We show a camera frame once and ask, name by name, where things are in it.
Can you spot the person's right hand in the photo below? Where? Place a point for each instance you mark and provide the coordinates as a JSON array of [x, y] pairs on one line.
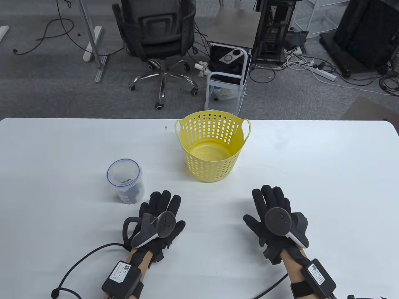
[[268, 196]]

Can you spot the person's left hand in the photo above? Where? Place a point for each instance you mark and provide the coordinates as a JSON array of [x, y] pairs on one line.
[[162, 199]]

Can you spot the clear plastic jar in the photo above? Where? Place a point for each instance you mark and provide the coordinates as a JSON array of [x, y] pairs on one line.
[[141, 183]]

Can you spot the pile of black Go stones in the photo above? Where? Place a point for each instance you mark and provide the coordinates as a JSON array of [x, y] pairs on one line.
[[132, 191]]

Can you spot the clear blue-ringed jar lid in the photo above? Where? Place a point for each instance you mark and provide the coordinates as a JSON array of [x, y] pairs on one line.
[[123, 169]]

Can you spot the yellow perforated laundry basket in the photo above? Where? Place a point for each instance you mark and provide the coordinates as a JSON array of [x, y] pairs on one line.
[[212, 168]]

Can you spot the person's right forearm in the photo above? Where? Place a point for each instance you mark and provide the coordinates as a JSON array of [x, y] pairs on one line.
[[291, 268]]

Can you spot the person's left forearm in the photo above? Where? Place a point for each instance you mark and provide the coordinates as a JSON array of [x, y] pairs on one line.
[[140, 258]]

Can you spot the black white handheld controller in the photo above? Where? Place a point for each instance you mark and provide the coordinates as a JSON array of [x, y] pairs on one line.
[[277, 219], [163, 222]]

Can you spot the black wrist sensor box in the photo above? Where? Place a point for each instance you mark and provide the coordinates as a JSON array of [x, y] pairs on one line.
[[121, 277], [318, 274]]

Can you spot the white rolling cart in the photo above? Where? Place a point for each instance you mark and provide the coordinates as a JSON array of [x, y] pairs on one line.
[[212, 93]]

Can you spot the black case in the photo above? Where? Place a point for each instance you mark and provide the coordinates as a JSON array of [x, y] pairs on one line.
[[227, 70]]

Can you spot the white power strip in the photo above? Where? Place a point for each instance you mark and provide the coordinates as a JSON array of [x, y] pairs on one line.
[[324, 74]]

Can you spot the brown mat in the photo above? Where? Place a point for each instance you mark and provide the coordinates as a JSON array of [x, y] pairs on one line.
[[371, 109]]

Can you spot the white paper roll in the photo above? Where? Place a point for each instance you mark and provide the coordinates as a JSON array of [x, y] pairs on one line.
[[201, 66]]

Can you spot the grey round device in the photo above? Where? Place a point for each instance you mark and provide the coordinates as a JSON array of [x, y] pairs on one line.
[[230, 56]]

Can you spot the dark grey box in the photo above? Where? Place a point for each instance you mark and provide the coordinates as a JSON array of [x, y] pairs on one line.
[[297, 39]]

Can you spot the black computer tower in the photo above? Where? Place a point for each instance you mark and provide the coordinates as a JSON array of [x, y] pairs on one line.
[[274, 31]]

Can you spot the black office chair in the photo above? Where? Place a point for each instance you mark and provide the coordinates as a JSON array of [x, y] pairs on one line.
[[162, 31]]

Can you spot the white desk leg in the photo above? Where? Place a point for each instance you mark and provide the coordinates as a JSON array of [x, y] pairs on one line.
[[93, 43]]

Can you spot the brown side table top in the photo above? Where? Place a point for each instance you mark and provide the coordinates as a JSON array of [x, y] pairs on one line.
[[233, 28]]

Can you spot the white desk foot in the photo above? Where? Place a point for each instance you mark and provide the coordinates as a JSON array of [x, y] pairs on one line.
[[3, 32]]

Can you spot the aluminium rail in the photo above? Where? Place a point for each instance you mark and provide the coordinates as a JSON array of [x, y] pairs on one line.
[[100, 73]]

